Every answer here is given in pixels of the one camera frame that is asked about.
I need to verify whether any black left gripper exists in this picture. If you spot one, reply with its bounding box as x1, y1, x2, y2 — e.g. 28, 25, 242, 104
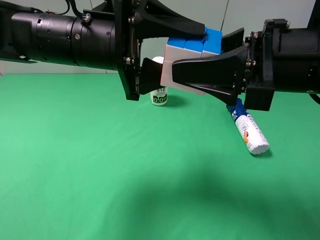
83, 0, 205, 101

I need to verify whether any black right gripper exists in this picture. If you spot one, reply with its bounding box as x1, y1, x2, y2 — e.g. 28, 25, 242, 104
171, 18, 288, 112

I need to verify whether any multicoloured puzzle cube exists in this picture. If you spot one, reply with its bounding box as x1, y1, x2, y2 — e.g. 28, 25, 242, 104
160, 27, 223, 96

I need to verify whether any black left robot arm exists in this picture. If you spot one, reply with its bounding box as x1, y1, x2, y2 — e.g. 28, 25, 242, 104
0, 0, 205, 101

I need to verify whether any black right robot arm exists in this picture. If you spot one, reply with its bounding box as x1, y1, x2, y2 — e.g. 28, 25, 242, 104
172, 1, 320, 111

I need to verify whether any white milk bottle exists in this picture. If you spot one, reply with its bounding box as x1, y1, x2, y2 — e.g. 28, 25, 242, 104
150, 56, 169, 107

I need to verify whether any white tube with blue cap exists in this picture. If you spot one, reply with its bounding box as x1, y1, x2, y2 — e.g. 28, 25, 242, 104
226, 98, 270, 155

